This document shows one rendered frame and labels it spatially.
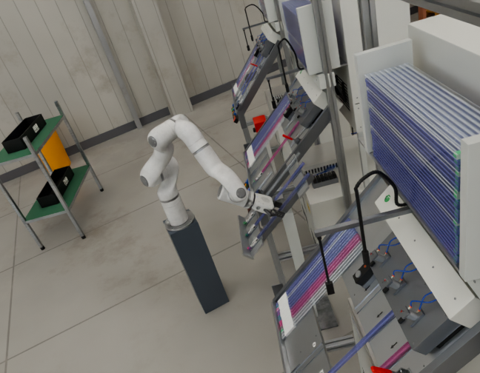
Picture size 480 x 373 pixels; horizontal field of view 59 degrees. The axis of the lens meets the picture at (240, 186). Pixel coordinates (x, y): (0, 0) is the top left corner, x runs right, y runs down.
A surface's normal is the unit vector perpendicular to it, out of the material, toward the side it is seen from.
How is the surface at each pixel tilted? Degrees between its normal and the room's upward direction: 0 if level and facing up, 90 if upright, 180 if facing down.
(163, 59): 90
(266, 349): 0
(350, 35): 90
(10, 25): 90
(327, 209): 90
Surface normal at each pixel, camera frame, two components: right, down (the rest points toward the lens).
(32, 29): 0.40, 0.40
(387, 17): 0.07, 0.51
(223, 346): -0.25, -0.82
